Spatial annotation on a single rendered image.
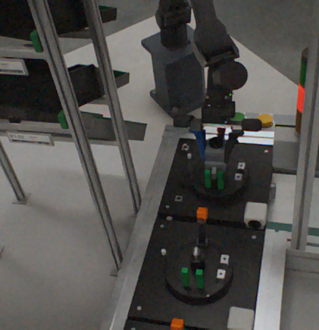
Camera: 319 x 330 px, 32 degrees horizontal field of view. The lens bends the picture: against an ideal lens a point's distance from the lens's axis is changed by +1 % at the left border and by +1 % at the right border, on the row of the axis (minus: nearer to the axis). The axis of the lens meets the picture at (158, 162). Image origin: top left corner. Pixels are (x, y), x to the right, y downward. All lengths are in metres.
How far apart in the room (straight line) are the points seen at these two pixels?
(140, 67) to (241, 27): 1.76
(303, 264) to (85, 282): 0.49
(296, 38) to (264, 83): 1.71
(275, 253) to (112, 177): 0.52
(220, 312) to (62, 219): 0.52
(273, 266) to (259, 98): 0.65
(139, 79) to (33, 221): 0.61
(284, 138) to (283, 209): 0.34
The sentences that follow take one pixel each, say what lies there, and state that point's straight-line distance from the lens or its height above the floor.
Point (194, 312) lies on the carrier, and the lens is 1.11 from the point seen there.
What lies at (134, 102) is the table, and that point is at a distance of 1.71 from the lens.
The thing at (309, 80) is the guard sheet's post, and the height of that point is 1.40.
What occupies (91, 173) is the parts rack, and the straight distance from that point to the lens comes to 1.04.
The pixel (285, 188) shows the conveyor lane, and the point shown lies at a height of 0.92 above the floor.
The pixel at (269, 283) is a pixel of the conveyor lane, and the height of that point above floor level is 0.95.
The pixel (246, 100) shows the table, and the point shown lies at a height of 0.86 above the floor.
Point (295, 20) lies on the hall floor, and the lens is 3.58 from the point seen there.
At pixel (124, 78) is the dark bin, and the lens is 1.22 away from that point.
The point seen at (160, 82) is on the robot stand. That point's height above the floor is 0.95.
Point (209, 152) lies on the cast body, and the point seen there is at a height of 1.08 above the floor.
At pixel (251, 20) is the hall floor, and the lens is 3.59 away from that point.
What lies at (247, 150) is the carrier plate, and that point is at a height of 0.97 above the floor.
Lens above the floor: 1.94
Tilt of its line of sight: 46 degrees down
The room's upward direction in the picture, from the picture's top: 10 degrees counter-clockwise
